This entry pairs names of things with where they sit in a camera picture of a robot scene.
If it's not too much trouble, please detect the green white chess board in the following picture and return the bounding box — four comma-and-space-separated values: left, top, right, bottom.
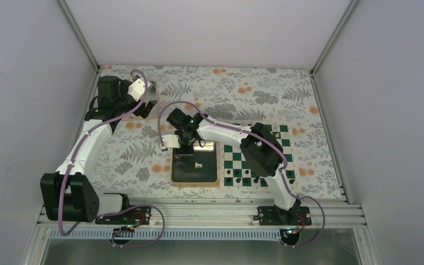
221, 124, 300, 192

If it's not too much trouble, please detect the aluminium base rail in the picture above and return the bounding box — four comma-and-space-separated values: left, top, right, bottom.
36, 203, 367, 229

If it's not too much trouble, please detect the empty silver metal tray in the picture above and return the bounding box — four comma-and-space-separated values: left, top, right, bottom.
120, 79, 159, 121

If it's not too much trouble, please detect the floral paper table cover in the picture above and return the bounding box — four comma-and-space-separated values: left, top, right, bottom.
91, 66, 342, 199

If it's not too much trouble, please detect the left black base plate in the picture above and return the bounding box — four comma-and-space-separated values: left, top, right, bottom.
95, 206, 151, 226

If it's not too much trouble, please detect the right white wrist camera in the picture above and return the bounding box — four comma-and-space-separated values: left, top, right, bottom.
160, 134, 180, 151

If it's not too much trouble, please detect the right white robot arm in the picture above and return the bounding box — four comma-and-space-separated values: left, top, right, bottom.
159, 108, 301, 225

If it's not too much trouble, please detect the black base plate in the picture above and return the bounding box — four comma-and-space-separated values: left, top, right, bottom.
253, 206, 312, 226
95, 206, 151, 226

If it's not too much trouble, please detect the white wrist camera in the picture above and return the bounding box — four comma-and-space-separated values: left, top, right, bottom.
160, 134, 180, 151
128, 78, 151, 101

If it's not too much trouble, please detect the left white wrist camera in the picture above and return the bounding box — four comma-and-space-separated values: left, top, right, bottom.
128, 78, 151, 101

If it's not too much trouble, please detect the metal tray with wooden rim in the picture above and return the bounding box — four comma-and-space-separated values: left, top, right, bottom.
171, 141, 219, 188

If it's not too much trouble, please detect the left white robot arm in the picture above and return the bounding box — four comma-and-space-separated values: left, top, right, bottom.
40, 74, 158, 224

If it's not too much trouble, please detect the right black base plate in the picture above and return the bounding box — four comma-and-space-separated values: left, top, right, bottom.
253, 206, 312, 226

